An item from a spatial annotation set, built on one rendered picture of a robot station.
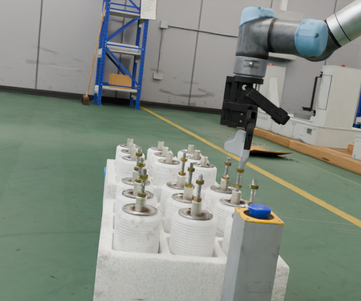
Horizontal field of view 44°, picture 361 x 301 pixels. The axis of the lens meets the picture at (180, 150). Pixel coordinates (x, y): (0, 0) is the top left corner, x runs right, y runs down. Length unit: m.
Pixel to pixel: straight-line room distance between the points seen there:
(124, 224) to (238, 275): 0.26
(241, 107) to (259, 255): 0.37
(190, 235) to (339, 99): 3.39
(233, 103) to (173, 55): 6.26
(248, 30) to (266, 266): 0.51
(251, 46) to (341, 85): 3.21
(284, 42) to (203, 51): 6.43
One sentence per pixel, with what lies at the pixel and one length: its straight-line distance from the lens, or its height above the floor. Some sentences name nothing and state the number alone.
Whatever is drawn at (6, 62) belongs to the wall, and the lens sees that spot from 7.06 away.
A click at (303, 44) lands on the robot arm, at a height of 0.63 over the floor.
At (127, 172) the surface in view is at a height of 0.21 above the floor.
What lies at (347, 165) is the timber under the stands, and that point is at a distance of 3.61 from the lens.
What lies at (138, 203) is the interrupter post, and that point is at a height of 0.27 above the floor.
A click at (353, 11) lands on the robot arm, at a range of 1.10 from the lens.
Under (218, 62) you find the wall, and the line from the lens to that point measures 7.49.
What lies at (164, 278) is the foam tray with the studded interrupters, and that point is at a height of 0.14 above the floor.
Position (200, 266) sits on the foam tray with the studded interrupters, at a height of 0.17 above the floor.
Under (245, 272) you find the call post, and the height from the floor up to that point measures 0.22.
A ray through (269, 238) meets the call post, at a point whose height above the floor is 0.28.
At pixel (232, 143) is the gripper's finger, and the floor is 0.40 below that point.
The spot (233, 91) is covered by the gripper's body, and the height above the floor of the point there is 0.52.
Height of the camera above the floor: 0.53
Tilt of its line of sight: 9 degrees down
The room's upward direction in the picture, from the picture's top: 7 degrees clockwise
